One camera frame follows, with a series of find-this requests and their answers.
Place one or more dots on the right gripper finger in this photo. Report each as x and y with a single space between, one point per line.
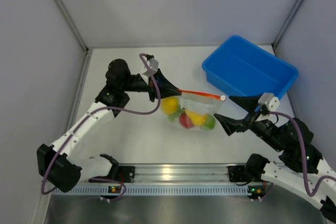
230 125
249 104

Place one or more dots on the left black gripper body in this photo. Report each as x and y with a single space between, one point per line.
152 91

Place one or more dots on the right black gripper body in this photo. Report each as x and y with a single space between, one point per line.
259 128

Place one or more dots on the clear zip top bag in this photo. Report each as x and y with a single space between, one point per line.
199 102

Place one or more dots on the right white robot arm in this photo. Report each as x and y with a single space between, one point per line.
306 173

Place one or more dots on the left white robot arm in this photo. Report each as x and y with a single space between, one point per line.
61 163

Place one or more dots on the green fake lime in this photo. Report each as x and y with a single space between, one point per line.
209 123

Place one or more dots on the green fake lettuce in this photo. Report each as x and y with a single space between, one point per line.
175 116

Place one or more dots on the red fake apple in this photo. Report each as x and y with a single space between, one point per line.
185 121

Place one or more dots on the blue plastic bin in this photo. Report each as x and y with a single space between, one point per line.
240 68

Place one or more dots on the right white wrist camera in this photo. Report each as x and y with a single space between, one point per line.
268 102

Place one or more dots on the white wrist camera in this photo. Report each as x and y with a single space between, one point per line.
151 66
268 102

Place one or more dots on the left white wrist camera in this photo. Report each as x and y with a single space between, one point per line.
151 66

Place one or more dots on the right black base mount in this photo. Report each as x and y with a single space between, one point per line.
238 176

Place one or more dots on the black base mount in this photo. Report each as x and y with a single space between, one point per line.
238 176
124 174

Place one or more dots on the aluminium mounting rail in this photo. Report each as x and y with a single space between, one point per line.
208 173

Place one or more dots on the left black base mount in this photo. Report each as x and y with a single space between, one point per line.
124 174

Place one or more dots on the slotted cable duct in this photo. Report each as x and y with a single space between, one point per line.
161 190

